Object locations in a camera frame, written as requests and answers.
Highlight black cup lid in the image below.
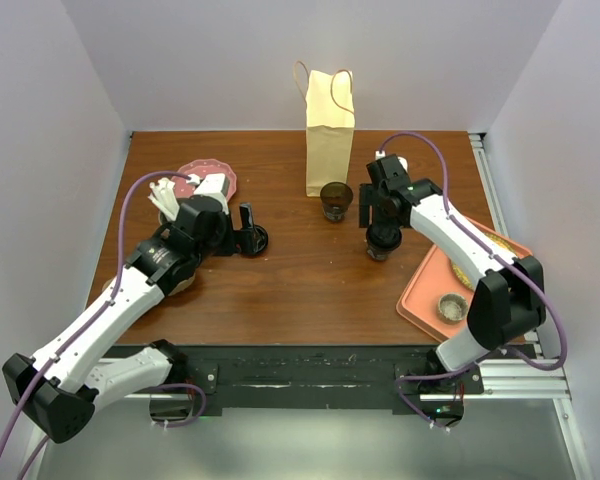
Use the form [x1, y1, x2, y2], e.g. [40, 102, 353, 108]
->
[366, 223, 402, 245]
[239, 225, 269, 258]

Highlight black takeout coffee cup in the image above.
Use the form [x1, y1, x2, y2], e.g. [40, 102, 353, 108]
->
[366, 240, 401, 262]

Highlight brown pulp cup carrier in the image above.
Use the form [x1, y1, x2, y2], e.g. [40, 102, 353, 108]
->
[168, 274, 196, 296]

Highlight yellow paper bag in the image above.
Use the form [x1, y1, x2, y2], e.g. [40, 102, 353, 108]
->
[292, 60, 355, 197]

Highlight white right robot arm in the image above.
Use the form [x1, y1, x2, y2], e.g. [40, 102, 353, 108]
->
[359, 152, 546, 393]

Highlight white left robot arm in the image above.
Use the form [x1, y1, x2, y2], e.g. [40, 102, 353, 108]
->
[2, 195, 268, 443]

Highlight white wrapped straws bundle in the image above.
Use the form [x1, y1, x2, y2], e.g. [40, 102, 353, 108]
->
[148, 177, 179, 221]

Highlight pink polka dot plate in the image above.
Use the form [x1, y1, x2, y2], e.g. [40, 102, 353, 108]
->
[172, 158, 238, 200]

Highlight salmon pink tray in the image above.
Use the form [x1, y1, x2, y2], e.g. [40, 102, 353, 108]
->
[396, 213, 535, 346]

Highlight yellow woven coaster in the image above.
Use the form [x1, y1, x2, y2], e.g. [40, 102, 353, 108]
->
[448, 232, 517, 290]

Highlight small grey sugar bowl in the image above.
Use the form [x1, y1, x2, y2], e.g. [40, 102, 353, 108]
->
[436, 292, 469, 325]

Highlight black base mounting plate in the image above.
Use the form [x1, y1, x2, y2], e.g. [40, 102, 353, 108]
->
[170, 345, 484, 415]

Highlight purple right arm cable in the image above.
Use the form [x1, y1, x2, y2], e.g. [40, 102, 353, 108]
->
[377, 131, 569, 431]

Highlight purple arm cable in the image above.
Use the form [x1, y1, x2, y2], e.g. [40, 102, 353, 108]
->
[377, 131, 569, 431]
[0, 170, 209, 480]

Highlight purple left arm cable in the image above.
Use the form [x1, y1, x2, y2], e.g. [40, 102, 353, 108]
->
[0, 170, 209, 480]

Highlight aluminium frame rail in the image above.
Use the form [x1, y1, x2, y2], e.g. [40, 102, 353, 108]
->
[42, 357, 574, 401]

